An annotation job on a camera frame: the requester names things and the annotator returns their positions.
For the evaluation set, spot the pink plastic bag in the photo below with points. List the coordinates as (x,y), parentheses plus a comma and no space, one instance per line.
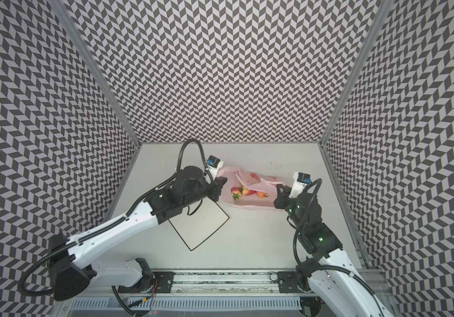
(238,177)

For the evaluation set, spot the orange fake fruit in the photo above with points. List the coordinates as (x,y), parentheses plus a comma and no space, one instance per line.
(262,195)

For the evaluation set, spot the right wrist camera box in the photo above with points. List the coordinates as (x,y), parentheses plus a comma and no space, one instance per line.
(301,180)

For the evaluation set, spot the red fake apple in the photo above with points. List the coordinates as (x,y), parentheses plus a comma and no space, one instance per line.
(247,192)

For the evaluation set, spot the white square mat black border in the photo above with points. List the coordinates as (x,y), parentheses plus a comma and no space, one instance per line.
(197,223)

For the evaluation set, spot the black mounting plate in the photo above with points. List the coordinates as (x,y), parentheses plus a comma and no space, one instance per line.
(292,282)
(158,282)

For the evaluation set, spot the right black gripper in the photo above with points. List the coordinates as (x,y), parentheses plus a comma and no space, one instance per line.
(281,198)

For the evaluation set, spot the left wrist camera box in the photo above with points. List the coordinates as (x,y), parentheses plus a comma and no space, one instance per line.
(214,165)

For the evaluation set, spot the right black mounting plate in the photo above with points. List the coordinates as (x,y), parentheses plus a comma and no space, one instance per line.
(292,282)

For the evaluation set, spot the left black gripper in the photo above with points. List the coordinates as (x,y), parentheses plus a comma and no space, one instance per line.
(216,189)

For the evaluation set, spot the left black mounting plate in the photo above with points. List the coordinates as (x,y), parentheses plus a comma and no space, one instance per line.
(158,282)

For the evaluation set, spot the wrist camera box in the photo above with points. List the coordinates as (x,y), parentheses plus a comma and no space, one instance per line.
(214,165)
(301,180)

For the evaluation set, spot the red fake strawberry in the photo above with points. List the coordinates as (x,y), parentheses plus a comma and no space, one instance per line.
(236,193)

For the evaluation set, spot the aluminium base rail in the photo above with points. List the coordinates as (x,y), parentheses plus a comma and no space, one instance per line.
(226,282)

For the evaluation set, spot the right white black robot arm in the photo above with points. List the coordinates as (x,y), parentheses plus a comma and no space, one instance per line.
(323,266)

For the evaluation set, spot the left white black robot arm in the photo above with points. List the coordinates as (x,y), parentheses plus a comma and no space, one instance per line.
(74,264)

